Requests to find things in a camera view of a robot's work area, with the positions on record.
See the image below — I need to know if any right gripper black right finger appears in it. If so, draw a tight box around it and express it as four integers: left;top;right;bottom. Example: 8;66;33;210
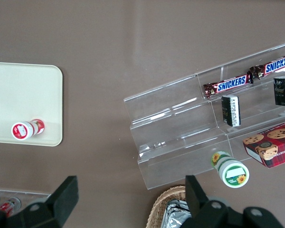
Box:
185;175;230;228

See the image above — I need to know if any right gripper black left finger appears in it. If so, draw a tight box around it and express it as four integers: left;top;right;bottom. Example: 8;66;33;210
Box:
21;175;79;228

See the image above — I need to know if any aluminium foil tray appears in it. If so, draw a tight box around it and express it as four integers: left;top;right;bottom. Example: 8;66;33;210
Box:
161;199;193;228

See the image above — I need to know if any light wicker basket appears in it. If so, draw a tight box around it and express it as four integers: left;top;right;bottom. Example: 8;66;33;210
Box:
147;185;193;228

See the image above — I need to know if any beige plastic tray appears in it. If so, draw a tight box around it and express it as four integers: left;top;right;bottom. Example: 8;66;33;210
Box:
0;61;63;146

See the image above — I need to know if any clear acrylic bottle rack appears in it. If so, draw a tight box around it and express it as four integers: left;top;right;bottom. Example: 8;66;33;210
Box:
0;188;52;214

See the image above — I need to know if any green sunflower yogurt cup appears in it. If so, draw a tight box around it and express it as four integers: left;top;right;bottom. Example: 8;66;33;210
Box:
210;151;250;188

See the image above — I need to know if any red cola bottle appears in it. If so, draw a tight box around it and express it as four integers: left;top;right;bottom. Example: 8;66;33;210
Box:
0;197;22;213

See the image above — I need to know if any red white yogurt cup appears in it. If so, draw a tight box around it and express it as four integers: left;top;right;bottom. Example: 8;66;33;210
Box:
11;118;46;141

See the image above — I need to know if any clear acrylic stepped display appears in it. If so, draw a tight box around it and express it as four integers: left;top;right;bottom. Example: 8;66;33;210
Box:
123;42;285;190

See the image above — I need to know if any red tartan cookie box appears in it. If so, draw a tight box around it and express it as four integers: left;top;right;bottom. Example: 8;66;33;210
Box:
242;119;285;169

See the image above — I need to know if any small black white box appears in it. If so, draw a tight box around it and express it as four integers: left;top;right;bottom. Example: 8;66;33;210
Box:
273;76;285;107
221;95;241;127

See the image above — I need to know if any Snickers chocolate bar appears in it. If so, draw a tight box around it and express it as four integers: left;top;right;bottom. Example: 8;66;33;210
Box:
249;51;285;80
203;73;254;98

